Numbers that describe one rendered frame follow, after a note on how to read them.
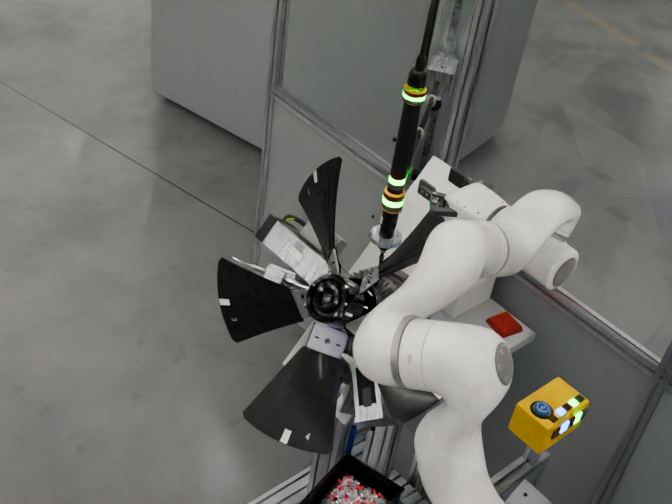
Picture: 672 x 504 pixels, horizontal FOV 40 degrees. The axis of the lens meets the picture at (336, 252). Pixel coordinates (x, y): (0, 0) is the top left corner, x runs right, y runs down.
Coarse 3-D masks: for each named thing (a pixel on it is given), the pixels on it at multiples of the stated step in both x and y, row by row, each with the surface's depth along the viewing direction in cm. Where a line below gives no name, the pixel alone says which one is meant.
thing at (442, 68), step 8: (432, 56) 239; (440, 56) 240; (448, 56) 239; (432, 64) 235; (440, 64) 236; (448, 64) 237; (456, 64) 237; (432, 72) 233; (440, 72) 233; (448, 72) 233; (432, 80) 235; (440, 80) 234; (448, 80) 234; (432, 88) 236; (440, 88) 236; (448, 88) 235; (440, 96) 237; (448, 96) 236
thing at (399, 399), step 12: (384, 396) 199; (396, 396) 198; (408, 396) 198; (420, 396) 198; (432, 396) 197; (396, 408) 197; (408, 408) 196; (420, 408) 196; (396, 420) 196; (408, 420) 195
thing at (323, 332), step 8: (320, 328) 216; (328, 328) 216; (312, 336) 215; (320, 336) 216; (328, 336) 216; (336, 336) 217; (344, 336) 218; (312, 344) 215; (320, 344) 216; (328, 344) 217; (344, 344) 218; (328, 352) 217; (336, 352) 217
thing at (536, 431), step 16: (560, 384) 221; (528, 400) 215; (544, 400) 216; (560, 400) 216; (576, 400) 217; (512, 416) 217; (528, 416) 212; (560, 416) 212; (528, 432) 214; (544, 432) 210; (544, 448) 214
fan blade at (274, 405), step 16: (304, 352) 215; (320, 352) 215; (288, 368) 214; (304, 368) 215; (320, 368) 215; (336, 368) 217; (272, 384) 214; (288, 384) 214; (304, 384) 214; (320, 384) 216; (336, 384) 217; (256, 400) 215; (272, 400) 214; (288, 400) 214; (304, 400) 215; (320, 400) 215; (336, 400) 216; (256, 416) 215; (272, 416) 214; (288, 416) 214; (304, 416) 214; (320, 416) 215; (272, 432) 214; (304, 432) 214; (320, 432) 215; (304, 448) 214; (320, 448) 214
